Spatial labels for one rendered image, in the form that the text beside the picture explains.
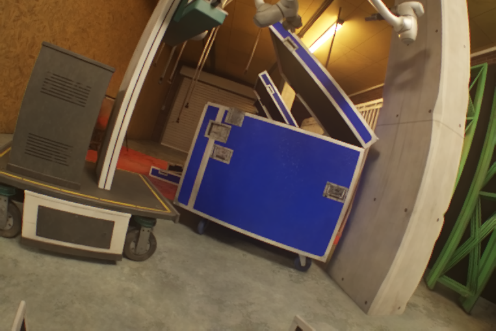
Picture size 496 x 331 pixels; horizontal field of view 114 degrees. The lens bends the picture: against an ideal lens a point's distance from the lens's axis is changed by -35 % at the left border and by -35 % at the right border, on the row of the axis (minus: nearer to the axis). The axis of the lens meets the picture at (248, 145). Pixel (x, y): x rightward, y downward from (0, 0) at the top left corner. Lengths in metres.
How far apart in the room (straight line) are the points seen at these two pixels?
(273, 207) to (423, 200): 0.95
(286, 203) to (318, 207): 0.21
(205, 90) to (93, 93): 8.35
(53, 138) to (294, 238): 1.47
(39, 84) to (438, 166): 1.98
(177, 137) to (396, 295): 8.52
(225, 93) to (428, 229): 8.45
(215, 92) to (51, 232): 8.58
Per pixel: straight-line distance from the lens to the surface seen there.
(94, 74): 1.06
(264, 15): 1.49
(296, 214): 1.67
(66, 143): 1.07
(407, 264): 1.63
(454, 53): 1.92
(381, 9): 1.52
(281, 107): 3.26
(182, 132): 9.17
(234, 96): 9.28
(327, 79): 1.77
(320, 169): 1.65
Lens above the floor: 0.69
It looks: 2 degrees up
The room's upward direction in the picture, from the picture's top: 19 degrees clockwise
